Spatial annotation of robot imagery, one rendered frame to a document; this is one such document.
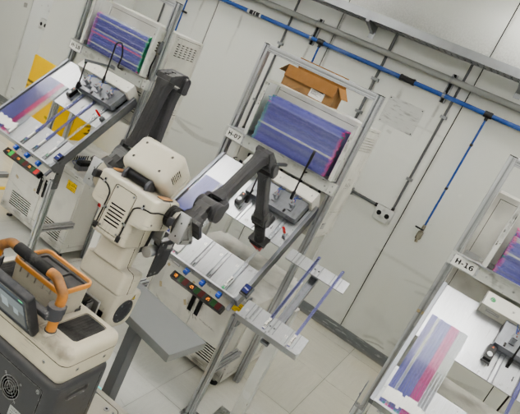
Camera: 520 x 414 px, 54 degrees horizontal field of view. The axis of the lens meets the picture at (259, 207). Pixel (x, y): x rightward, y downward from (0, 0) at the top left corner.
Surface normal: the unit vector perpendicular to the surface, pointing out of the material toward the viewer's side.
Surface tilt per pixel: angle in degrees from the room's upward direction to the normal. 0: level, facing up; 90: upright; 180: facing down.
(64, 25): 90
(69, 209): 90
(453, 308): 45
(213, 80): 90
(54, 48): 90
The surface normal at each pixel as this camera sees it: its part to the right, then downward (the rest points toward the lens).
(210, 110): -0.46, 0.05
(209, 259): -0.04, -0.58
